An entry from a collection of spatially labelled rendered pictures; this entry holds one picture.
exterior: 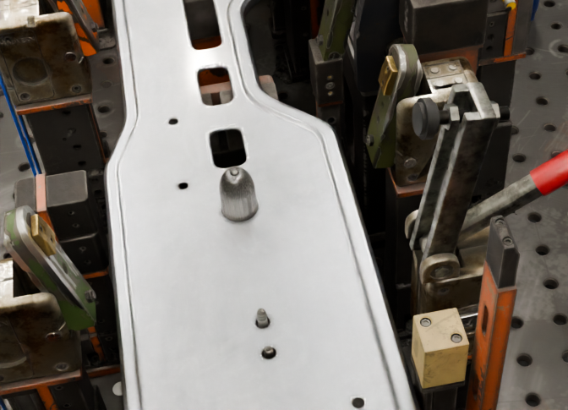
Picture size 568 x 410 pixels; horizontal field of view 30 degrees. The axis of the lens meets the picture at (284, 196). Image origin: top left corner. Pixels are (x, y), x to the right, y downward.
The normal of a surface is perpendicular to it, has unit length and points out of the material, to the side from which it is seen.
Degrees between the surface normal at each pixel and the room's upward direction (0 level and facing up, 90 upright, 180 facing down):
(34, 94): 90
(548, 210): 0
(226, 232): 0
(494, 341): 90
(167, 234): 0
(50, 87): 90
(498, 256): 90
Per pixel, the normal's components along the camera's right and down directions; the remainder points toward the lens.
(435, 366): 0.18, 0.74
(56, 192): -0.07, -0.65
